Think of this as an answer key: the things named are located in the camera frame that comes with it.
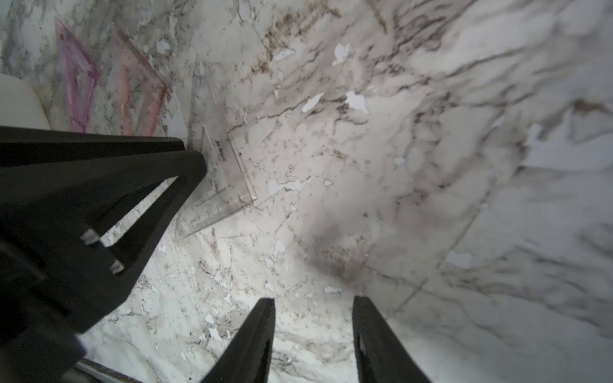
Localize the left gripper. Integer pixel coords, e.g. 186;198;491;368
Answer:
1;239;86;382

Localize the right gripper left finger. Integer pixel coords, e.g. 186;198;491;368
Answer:
201;298;276;383

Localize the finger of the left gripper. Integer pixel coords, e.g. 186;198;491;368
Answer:
1;127;207;333

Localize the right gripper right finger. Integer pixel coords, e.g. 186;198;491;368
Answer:
352;296;430;383

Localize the white plastic storage box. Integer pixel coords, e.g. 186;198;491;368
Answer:
0;74;50;130

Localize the pink triangle ruler small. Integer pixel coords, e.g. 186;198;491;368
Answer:
55;19;99;133

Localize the clear triangle ruler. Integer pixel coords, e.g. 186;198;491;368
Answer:
176;59;257;239

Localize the pink triangle ruler middle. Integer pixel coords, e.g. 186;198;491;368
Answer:
112;26;167;137

